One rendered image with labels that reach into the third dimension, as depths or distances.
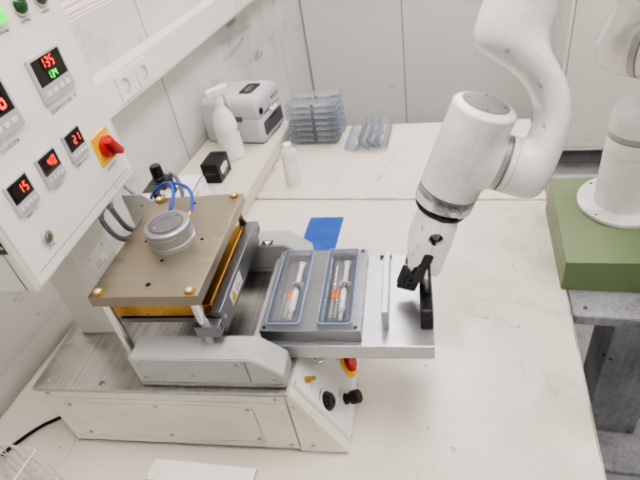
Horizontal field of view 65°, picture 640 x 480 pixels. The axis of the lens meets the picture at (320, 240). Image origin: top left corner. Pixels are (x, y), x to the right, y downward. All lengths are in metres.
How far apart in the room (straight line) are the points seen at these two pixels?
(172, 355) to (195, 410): 0.13
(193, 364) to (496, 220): 0.90
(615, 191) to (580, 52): 1.67
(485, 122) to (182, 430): 0.73
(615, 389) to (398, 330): 1.03
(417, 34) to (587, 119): 1.05
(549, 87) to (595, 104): 2.32
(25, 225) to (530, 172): 0.68
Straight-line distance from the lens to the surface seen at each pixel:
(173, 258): 0.84
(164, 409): 0.95
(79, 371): 1.01
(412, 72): 3.30
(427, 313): 0.80
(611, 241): 1.25
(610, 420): 1.87
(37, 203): 0.83
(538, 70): 0.68
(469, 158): 0.67
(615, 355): 1.63
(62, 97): 0.90
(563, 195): 1.36
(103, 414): 1.04
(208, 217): 0.91
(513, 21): 0.67
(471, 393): 1.02
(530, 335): 1.12
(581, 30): 2.84
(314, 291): 0.87
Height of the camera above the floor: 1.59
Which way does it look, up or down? 37 degrees down
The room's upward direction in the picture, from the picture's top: 11 degrees counter-clockwise
